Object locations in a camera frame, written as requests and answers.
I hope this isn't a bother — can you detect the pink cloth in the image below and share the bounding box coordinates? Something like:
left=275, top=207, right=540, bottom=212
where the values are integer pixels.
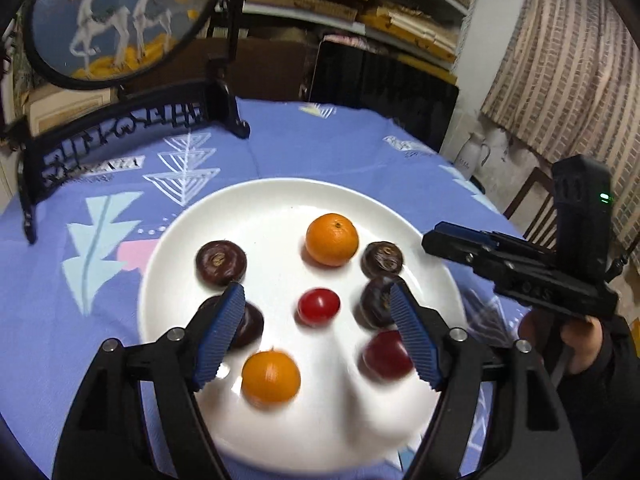
left=325, top=34, right=371, bottom=51

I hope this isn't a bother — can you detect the brown cardboard box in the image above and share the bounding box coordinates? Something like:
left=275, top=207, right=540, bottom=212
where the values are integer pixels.
left=235, top=40, right=321, bottom=102

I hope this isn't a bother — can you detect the dark red plum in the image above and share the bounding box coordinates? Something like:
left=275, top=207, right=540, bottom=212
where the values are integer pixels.
left=360, top=330, right=418, bottom=380

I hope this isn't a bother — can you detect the red cherry tomato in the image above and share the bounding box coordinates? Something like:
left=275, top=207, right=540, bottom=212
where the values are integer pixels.
left=296, top=287, right=341, bottom=327

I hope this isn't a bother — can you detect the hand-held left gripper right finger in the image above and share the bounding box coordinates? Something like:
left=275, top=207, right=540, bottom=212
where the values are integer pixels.
left=389, top=281, right=583, bottom=480

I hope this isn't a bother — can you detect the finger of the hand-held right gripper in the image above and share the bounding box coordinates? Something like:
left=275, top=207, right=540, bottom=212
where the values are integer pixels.
left=434, top=222, right=501, bottom=248
left=422, top=231, right=501, bottom=281

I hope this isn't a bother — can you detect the person's right forearm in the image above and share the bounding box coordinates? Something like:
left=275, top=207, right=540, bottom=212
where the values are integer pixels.
left=552, top=317, right=640, bottom=480

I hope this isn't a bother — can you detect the white oval plate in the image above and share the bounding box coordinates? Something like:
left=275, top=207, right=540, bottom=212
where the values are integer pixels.
left=137, top=177, right=468, bottom=472

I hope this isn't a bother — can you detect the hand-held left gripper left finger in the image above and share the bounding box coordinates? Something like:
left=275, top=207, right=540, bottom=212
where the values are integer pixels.
left=57, top=281, right=247, bottom=480

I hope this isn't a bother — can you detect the checked beige curtain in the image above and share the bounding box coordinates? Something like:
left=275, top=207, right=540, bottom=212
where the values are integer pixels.
left=480, top=0, right=640, bottom=241

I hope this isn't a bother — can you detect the black flat panel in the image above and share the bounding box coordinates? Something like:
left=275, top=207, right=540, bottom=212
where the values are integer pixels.
left=306, top=39, right=460, bottom=153

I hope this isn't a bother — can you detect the white jug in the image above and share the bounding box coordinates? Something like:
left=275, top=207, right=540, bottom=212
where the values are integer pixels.
left=455, top=131, right=491, bottom=181

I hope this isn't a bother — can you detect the person's right hand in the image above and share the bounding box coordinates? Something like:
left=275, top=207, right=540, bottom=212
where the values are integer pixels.
left=517, top=310, right=603, bottom=375

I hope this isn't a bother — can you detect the slatted wooden chair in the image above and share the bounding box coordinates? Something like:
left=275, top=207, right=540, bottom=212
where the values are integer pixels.
left=502, top=166, right=558, bottom=248

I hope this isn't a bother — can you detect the dark brown water chestnut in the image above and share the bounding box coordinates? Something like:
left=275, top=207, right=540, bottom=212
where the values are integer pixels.
left=195, top=241, right=247, bottom=287
left=359, top=275, right=406, bottom=332
left=361, top=241, right=404, bottom=279
left=200, top=296, right=265, bottom=350

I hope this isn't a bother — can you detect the round deer screen black stand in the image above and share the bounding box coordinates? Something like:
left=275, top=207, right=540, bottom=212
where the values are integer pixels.
left=0, top=0, right=252, bottom=246

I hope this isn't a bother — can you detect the wooden framed panel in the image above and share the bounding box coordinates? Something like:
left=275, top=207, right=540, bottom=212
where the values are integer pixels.
left=22, top=85, right=121, bottom=136

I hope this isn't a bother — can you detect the orange mandarin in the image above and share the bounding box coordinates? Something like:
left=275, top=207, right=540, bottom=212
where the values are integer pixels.
left=305, top=213, right=360, bottom=267
left=241, top=349, right=302, bottom=407

